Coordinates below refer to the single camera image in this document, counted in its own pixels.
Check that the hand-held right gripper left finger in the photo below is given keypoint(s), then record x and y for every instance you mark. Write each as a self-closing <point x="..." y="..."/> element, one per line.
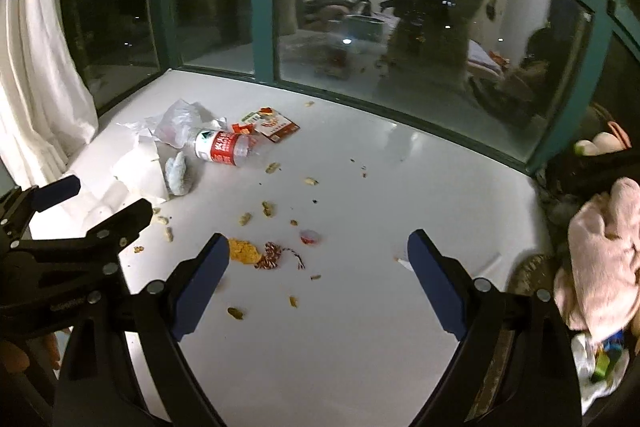
<point x="200" y="287"/>

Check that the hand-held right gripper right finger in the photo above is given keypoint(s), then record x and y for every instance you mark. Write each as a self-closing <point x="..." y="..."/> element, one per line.
<point x="435" y="287"/>

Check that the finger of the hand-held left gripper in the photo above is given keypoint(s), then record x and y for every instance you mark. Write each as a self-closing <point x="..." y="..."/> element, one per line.
<point x="122" y="217"/>
<point x="52" y="193"/>

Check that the person's left hand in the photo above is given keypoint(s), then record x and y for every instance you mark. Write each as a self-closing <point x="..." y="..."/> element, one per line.
<point x="12" y="357"/>

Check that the small white paper scrap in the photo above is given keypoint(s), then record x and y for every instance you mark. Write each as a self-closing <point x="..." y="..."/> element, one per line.
<point x="403" y="263"/>

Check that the orange peel piece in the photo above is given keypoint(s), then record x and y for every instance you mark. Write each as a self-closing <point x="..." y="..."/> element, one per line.
<point x="243" y="250"/>

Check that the crumpled bluish tissue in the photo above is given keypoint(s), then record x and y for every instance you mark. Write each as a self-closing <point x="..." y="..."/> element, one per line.
<point x="177" y="175"/>

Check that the camouflage cloth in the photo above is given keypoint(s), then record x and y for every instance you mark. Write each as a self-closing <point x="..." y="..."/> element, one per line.
<point x="530" y="272"/>

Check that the clear plastic bag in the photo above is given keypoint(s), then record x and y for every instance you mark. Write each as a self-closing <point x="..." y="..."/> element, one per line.
<point x="175" y="122"/>

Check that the red label plastic bottle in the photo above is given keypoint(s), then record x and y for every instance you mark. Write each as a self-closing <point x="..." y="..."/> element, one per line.
<point x="220" y="148"/>

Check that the small red candy wrapper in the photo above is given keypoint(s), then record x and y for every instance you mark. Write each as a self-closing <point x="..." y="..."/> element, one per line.
<point x="310" y="237"/>

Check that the white curtain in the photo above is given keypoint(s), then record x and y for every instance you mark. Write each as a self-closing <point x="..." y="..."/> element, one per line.
<point x="35" y="72"/>

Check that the scattered peanut shells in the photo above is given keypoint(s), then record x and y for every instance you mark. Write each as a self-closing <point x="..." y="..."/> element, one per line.
<point x="272" y="167"/>

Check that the small orange wrapper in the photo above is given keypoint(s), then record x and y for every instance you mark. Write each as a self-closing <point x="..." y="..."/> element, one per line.
<point x="241" y="127"/>

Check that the white cloth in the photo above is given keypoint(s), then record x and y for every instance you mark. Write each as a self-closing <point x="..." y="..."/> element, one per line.
<point x="582" y="357"/>

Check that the red snack packet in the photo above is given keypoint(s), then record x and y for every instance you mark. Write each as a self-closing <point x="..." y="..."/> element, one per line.
<point x="272" y="123"/>

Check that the small white pink plush toy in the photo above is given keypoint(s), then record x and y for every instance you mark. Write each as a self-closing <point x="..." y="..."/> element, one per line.
<point x="600" y="142"/>

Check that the green window frame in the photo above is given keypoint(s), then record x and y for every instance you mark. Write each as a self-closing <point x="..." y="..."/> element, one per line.
<point x="262" y="7"/>

